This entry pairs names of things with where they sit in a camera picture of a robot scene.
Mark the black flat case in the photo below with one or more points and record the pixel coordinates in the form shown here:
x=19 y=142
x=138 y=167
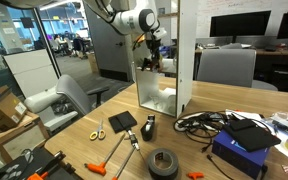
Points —
x=122 y=121

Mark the yellow grey handled scissors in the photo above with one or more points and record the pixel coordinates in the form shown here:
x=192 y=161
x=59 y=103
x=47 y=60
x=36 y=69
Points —
x=99 y=134

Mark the blue cardboard box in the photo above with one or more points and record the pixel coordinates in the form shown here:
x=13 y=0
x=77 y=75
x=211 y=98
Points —
x=250 y=163

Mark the grey office chair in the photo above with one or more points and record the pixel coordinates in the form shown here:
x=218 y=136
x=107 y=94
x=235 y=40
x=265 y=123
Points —
x=58 y=105

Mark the grey chair behind table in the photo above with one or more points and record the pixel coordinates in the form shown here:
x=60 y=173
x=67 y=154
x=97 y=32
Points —
x=231 y=67

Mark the white shelf unit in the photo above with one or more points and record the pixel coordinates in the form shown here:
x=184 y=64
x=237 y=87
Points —
x=173 y=82

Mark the small orange T-handle key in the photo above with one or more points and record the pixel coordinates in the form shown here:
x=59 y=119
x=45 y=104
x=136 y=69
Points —
x=195 y=175

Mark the orange t-handle hex key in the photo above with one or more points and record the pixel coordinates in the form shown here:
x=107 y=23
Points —
x=119 y=172
x=100 y=169

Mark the black pouch on box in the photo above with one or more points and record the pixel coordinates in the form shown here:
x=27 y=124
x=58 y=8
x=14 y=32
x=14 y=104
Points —
x=250 y=136

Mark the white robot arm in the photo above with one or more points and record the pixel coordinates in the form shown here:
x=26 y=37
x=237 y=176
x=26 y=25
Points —
x=142 y=19

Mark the black tape dispenser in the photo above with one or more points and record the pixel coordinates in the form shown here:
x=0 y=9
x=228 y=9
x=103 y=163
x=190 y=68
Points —
x=148 y=128

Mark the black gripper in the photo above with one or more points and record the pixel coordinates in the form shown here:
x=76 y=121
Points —
x=153 y=62

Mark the grey duct tape roll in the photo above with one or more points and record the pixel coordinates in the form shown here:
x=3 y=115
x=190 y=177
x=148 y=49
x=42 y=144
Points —
x=163 y=164

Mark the black monitor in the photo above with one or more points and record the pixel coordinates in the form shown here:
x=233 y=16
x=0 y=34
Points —
x=244 y=24

